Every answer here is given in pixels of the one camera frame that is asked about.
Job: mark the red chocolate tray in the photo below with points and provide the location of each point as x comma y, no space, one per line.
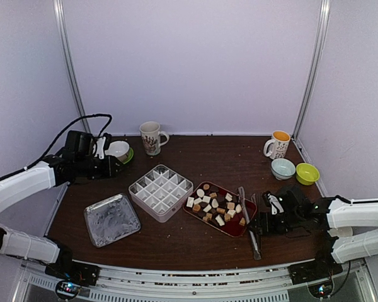
220,208

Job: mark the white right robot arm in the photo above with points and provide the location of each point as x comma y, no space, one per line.
350,226

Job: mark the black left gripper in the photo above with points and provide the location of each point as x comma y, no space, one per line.
109,170

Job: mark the metal front rail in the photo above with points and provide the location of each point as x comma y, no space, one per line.
274,283

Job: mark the left aluminium frame post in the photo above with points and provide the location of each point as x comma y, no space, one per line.
66,50

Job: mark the white mug yellow inside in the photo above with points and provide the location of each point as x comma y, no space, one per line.
276,147

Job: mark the white bowl green rim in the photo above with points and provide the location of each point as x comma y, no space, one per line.
119,149

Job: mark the light blue bowl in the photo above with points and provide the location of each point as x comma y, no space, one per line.
282,169

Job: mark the beige floral mug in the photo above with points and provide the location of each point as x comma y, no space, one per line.
153,138

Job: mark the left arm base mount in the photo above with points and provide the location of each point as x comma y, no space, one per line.
73,281

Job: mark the aluminium frame post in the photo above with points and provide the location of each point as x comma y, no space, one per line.
320,39
66,50

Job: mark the dark bowl white inside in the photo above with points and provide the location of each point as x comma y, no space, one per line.
341,232

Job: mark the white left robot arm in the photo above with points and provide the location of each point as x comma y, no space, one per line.
42,175

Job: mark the right aluminium frame post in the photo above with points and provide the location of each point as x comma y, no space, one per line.
320,39

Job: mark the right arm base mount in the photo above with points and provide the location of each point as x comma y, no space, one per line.
317,275

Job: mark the metal serving tongs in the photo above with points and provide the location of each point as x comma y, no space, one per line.
256,245

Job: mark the bunny print tin lid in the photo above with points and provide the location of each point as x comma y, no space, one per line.
110,220

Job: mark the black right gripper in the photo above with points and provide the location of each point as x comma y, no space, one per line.
268,228

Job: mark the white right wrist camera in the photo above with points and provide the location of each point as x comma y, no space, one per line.
273,202

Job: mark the lime green bowl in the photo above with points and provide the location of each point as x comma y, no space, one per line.
307,174

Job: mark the white divided tin box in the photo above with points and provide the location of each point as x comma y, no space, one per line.
161,192

